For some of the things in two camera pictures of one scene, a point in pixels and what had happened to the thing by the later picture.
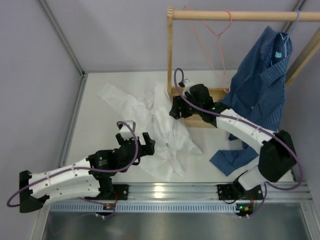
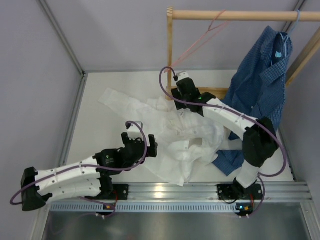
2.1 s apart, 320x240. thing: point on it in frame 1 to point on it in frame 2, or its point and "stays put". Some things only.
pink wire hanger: [218, 35] to [210, 34]
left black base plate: [120, 192] stays put
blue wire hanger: [286, 36] stays put
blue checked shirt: [258, 90] stays put
